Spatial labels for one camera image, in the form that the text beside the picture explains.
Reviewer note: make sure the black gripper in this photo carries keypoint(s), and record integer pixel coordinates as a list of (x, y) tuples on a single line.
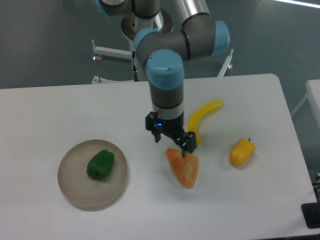
[(173, 129)]

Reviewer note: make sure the green bell pepper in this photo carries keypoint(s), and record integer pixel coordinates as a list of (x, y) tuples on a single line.
[(99, 167)]

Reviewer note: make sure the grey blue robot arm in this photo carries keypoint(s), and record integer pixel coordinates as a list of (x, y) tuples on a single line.
[(162, 55)]

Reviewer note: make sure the yellow bell pepper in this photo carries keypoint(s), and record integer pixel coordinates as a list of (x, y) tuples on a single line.
[(241, 152)]

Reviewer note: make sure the orange bread slice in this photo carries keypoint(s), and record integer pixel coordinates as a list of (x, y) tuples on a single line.
[(185, 168)]

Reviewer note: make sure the yellow banana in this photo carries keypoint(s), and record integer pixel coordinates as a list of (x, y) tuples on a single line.
[(201, 113)]

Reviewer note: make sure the black device at edge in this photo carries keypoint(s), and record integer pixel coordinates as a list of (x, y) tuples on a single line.
[(311, 214)]

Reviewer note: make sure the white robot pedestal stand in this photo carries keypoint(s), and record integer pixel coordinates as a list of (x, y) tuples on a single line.
[(112, 52)]

